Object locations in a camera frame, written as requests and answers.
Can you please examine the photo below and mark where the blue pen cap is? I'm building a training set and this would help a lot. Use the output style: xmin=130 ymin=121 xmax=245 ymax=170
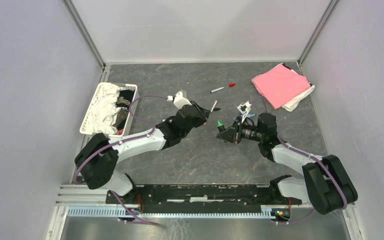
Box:
xmin=233 ymin=114 xmax=256 ymax=120

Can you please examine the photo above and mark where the white pen middle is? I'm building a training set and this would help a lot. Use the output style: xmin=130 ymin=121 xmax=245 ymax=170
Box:
xmin=210 ymin=100 xmax=218 ymax=113

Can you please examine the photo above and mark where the pink folded cloth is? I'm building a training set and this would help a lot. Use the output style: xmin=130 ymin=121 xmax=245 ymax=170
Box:
xmin=251 ymin=63 xmax=315 ymax=112

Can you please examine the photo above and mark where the white pen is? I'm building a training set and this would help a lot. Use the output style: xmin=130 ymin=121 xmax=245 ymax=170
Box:
xmin=210 ymin=100 xmax=218 ymax=113
xmin=210 ymin=86 xmax=225 ymax=93

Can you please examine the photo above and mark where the white pen upper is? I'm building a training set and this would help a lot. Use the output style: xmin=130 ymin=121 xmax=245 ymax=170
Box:
xmin=210 ymin=86 xmax=225 ymax=93

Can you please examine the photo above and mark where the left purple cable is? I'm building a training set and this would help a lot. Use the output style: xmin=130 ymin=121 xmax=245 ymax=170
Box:
xmin=72 ymin=95 xmax=176 ymax=186

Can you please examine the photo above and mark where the black cloth in basket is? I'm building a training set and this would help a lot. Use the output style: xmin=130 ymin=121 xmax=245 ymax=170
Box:
xmin=113 ymin=89 xmax=135 ymax=131

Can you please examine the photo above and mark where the white cloth in basket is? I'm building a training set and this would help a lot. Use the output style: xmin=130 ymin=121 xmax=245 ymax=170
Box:
xmin=83 ymin=82 xmax=122 ymax=135

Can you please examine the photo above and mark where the green marker pen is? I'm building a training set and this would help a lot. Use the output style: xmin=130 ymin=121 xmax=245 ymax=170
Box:
xmin=217 ymin=120 xmax=226 ymax=133

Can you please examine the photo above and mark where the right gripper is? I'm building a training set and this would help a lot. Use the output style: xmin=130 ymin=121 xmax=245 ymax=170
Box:
xmin=216 ymin=116 xmax=264 ymax=144

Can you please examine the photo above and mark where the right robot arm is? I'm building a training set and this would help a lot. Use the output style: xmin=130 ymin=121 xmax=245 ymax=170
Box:
xmin=216 ymin=113 xmax=359 ymax=215

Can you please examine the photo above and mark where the white plastic basket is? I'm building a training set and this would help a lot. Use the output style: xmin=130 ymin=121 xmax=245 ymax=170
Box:
xmin=79 ymin=82 xmax=139 ymax=137

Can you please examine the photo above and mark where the aluminium frame rail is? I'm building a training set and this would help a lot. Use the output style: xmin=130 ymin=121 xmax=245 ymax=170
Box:
xmin=55 ymin=184 xmax=357 ymax=220

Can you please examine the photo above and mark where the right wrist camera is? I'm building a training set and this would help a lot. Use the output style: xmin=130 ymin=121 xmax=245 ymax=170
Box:
xmin=237 ymin=101 xmax=252 ymax=123

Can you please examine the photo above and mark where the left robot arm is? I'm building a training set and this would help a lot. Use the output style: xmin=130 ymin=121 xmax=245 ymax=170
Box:
xmin=74 ymin=101 xmax=211 ymax=204

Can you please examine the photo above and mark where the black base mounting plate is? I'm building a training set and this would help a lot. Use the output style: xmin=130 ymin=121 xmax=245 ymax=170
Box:
xmin=105 ymin=184 xmax=302 ymax=214

